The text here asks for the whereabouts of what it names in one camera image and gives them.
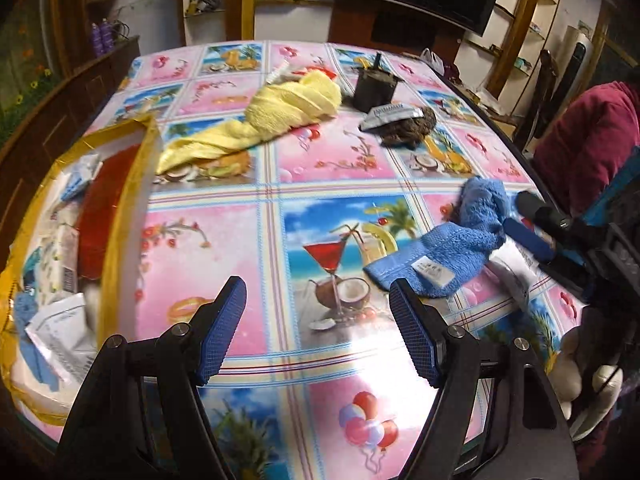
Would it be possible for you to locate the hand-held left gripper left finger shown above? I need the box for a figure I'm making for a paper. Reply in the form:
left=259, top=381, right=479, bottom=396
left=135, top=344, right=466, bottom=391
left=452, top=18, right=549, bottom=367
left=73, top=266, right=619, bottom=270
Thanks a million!
left=57, top=276, right=248, bottom=480

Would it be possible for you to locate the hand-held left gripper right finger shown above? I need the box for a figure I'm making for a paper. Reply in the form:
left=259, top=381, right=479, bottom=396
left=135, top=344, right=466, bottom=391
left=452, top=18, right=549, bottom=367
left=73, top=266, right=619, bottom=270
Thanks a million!
left=389, top=279, right=573, bottom=480

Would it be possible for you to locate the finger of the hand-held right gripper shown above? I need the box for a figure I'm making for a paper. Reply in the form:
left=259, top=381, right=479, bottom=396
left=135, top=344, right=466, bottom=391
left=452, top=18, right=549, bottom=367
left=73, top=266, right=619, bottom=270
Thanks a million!
left=515, top=190, right=573, bottom=234
left=502, top=217, right=558, bottom=264

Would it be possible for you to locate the small white packet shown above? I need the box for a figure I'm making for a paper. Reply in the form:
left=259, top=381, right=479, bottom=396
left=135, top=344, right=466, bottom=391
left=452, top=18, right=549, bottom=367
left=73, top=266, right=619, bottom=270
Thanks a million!
left=487, top=247, right=541, bottom=316

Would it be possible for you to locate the blue towel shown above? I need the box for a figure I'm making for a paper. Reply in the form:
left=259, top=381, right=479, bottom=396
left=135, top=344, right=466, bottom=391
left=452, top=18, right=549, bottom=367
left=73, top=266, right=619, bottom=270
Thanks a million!
left=362, top=176, right=513, bottom=300

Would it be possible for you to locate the gold-edged white box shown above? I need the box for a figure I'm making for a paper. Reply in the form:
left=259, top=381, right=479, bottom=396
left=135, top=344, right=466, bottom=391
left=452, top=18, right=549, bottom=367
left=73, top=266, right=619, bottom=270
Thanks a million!
left=0, top=114, right=162, bottom=428

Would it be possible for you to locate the red foil packet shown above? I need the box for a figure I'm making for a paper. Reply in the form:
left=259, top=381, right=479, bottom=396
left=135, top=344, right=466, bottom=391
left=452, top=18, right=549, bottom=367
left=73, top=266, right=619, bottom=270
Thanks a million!
left=75, top=142, right=143, bottom=281

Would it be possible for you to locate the lemon print tissue pack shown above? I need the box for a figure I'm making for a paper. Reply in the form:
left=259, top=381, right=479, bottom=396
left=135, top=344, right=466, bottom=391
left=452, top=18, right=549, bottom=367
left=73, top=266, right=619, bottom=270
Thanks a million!
left=37, top=222, right=81, bottom=306

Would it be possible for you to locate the light blue cartoon tissue pack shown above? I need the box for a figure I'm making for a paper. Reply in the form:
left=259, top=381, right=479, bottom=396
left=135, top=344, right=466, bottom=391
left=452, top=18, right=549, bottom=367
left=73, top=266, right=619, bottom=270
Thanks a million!
left=62, top=154, right=106, bottom=202

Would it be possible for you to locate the person in red sweater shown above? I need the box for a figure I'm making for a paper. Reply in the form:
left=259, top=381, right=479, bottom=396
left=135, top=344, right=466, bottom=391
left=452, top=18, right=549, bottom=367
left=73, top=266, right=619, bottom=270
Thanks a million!
left=532, top=80, right=640, bottom=211

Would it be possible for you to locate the dark wooden chair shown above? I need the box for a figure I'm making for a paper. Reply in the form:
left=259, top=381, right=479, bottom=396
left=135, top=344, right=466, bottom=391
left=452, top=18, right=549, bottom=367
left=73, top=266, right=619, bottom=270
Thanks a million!
left=515, top=50, right=561, bottom=151

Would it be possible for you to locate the cream plush toy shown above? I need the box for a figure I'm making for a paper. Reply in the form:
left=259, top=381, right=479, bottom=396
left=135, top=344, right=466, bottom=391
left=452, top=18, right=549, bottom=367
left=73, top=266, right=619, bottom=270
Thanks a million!
left=547, top=327, right=623, bottom=436

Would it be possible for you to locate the brown furry toy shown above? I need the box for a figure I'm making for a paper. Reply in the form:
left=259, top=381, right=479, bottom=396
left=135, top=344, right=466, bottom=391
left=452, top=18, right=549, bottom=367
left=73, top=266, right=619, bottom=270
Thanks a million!
left=380, top=105, right=438, bottom=148

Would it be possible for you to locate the white standing appliance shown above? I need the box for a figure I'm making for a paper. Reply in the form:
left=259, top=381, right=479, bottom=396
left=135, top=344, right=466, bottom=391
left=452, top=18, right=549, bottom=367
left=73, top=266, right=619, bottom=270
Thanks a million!
left=557, top=22, right=601, bottom=126

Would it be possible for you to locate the silver foil packet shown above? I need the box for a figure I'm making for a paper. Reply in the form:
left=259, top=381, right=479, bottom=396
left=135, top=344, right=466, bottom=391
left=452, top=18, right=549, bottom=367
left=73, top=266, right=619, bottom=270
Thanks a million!
left=361, top=103, right=417, bottom=133

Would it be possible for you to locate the white plastic bag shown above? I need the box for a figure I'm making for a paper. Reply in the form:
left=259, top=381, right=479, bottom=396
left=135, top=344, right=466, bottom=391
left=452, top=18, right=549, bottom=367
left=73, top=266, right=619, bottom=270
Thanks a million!
left=420, top=47, right=445, bottom=75

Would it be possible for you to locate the black cup holder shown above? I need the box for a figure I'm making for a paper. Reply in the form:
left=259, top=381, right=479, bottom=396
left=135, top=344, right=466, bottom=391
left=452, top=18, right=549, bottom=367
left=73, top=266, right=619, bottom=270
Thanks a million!
left=350, top=52, right=403, bottom=113

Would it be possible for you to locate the yellow towel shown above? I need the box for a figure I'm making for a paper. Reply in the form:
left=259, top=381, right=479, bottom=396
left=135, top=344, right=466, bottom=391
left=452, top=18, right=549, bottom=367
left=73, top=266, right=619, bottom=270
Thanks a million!
left=156, top=70, right=343, bottom=173

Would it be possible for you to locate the small white tube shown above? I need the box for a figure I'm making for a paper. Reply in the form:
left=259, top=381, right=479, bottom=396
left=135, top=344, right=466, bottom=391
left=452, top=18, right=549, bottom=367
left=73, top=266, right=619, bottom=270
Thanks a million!
left=265, top=60, right=296, bottom=85

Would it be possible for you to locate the brown television cabinet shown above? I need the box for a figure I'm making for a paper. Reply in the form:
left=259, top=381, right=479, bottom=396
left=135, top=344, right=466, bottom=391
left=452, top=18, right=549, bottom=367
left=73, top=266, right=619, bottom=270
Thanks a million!
left=327, top=0, right=466, bottom=59

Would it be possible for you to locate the dark wooden sideboard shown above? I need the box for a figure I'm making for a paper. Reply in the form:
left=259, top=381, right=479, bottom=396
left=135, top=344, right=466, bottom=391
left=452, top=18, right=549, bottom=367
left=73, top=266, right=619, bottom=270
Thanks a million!
left=0, top=35, right=141, bottom=261

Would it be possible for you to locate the floral wall poster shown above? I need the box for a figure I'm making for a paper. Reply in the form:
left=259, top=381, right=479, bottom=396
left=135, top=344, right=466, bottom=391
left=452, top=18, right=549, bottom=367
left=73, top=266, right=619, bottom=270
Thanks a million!
left=0, top=0, right=56, bottom=146

